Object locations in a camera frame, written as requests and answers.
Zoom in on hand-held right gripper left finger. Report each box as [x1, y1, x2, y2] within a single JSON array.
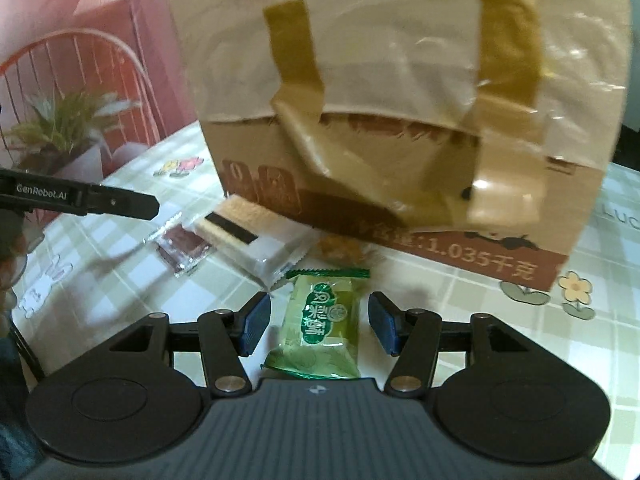
[[107, 291, 273, 395]]

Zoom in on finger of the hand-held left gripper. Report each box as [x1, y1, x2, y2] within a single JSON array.
[[82, 183, 161, 221]]

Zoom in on taped cardboard box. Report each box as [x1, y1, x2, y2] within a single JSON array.
[[165, 0, 630, 293]]

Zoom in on white wafer snack packet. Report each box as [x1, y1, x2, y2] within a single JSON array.
[[192, 195, 313, 293]]

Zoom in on clear brown snack packet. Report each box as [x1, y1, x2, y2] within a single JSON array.
[[150, 212, 213, 278]]

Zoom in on small green snack packet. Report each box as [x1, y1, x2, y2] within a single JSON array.
[[260, 268, 372, 380]]

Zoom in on printed wall cloth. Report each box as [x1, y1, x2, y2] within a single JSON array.
[[0, 0, 223, 241]]

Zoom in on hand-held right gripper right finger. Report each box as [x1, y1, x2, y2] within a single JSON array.
[[367, 290, 533, 395]]

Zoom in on green checked tablecloth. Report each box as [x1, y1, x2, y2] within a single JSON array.
[[10, 122, 640, 480]]

